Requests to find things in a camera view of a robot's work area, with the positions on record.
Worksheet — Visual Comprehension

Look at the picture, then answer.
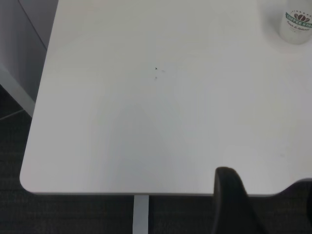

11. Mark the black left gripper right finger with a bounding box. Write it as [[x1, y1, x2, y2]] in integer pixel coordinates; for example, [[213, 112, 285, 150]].
[[306, 181, 312, 234]]

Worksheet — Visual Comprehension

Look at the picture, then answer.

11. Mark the grey metal table leg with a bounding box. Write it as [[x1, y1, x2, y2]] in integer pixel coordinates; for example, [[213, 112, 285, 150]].
[[133, 195, 150, 234]]

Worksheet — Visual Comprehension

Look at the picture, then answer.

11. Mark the white paper coffee cup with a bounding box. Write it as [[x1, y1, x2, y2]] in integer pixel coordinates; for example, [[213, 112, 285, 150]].
[[279, 0, 312, 45]]

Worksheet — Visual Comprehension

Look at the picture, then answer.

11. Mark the grey wall skirting board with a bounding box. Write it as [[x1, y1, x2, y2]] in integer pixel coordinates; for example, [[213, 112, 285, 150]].
[[0, 65, 36, 119]]

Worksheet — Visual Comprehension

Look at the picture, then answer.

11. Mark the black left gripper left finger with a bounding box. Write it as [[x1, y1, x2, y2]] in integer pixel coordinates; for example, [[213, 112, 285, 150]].
[[211, 166, 267, 234]]

